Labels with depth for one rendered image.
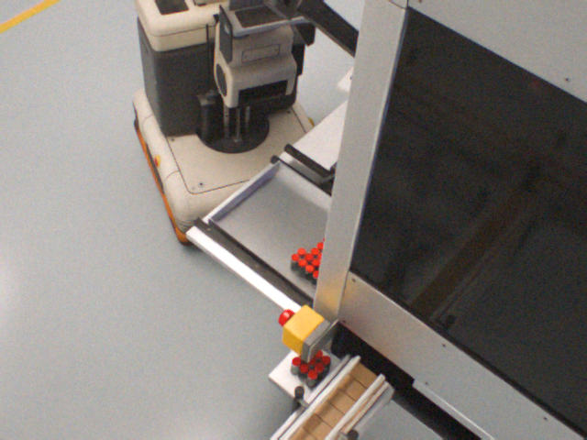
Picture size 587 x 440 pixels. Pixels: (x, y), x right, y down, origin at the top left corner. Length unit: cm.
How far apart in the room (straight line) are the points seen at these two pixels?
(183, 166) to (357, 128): 169
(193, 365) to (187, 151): 78
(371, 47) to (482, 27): 19
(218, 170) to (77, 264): 62
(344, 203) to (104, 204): 188
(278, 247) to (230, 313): 95
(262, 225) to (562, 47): 113
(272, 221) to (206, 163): 96
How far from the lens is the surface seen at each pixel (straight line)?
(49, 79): 365
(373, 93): 115
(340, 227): 140
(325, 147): 211
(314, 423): 162
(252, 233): 191
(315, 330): 160
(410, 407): 172
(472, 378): 147
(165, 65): 268
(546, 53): 96
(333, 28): 177
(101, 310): 285
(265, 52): 243
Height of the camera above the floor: 242
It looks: 53 degrees down
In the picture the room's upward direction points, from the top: 6 degrees clockwise
